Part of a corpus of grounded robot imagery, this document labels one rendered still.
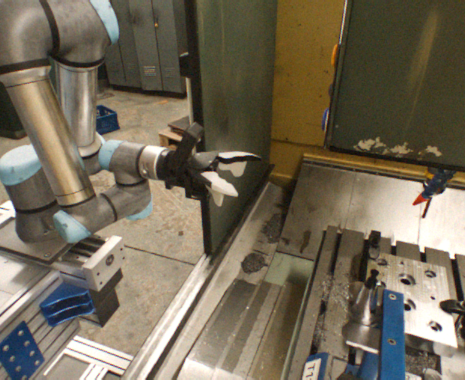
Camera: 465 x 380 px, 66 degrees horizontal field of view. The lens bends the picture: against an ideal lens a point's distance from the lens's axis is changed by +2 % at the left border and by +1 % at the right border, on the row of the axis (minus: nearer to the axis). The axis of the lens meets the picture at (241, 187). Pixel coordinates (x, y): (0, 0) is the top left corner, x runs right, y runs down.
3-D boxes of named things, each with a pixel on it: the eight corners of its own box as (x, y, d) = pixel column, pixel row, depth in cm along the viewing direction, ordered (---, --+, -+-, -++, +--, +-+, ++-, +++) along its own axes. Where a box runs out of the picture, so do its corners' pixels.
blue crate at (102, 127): (73, 145, 407) (68, 127, 395) (57, 133, 431) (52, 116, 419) (122, 129, 444) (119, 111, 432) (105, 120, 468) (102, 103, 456)
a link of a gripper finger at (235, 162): (255, 170, 83) (218, 176, 81) (256, 148, 80) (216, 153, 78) (260, 177, 81) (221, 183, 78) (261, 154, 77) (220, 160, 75)
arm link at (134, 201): (103, 219, 87) (93, 182, 81) (142, 200, 94) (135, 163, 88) (122, 234, 83) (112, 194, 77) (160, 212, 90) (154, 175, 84)
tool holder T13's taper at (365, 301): (374, 320, 69) (382, 297, 65) (350, 313, 70) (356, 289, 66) (377, 303, 72) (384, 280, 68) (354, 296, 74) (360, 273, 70)
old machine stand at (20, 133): (19, 140, 416) (-23, 31, 352) (-15, 133, 430) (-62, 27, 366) (56, 122, 461) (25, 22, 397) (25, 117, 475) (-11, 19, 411)
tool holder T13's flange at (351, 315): (375, 334, 69) (378, 326, 68) (344, 323, 71) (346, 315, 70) (379, 309, 74) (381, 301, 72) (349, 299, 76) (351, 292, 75)
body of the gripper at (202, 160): (223, 185, 81) (175, 176, 84) (221, 151, 76) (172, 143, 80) (209, 203, 75) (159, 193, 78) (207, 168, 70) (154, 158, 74)
